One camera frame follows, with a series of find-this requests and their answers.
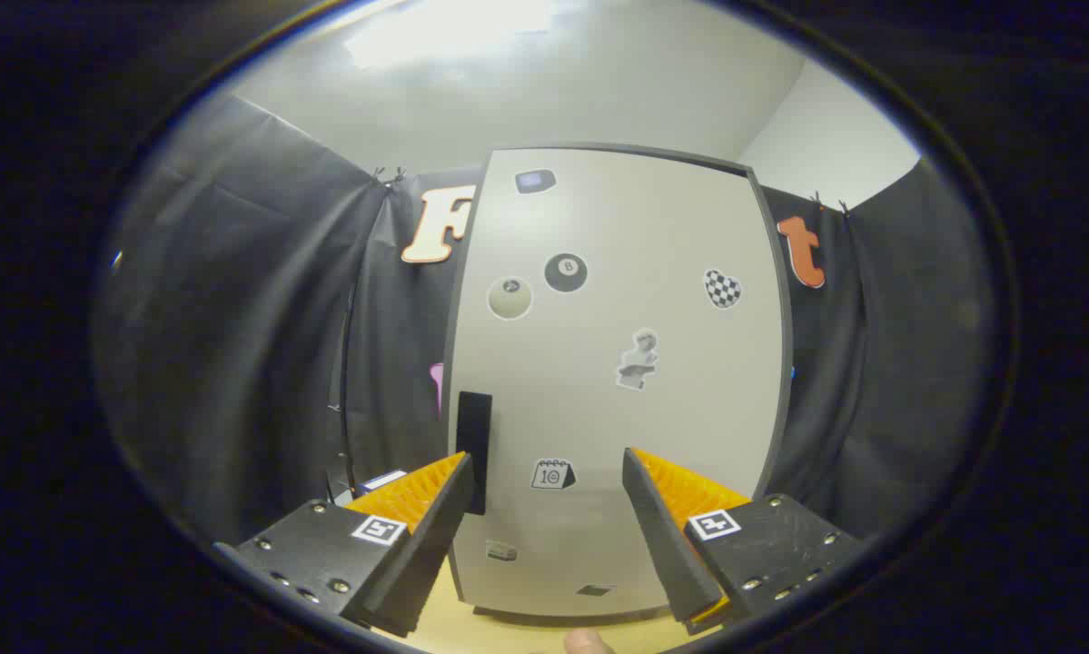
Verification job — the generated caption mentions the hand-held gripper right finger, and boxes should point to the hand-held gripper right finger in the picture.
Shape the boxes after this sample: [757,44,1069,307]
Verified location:
[623,447,863,637]

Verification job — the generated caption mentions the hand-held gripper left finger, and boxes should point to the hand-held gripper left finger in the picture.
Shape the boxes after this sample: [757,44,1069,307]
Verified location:
[235,451,475,639]

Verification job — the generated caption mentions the white cabinet door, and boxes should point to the white cabinet door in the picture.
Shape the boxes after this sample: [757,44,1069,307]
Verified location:
[453,150,786,619]

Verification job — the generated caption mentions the black door handle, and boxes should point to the black door handle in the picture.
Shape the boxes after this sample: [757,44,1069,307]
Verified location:
[456,391,493,516]

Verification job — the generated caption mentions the grey cabinet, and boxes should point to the grey cabinet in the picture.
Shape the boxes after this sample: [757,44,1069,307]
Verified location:
[441,143,795,628]

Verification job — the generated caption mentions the thin black stand pole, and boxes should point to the thin black stand pole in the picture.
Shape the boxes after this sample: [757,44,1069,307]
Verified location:
[338,272,360,496]

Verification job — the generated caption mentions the black backdrop cloth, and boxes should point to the black backdrop cloth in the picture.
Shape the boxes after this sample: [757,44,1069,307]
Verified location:
[94,91,999,546]

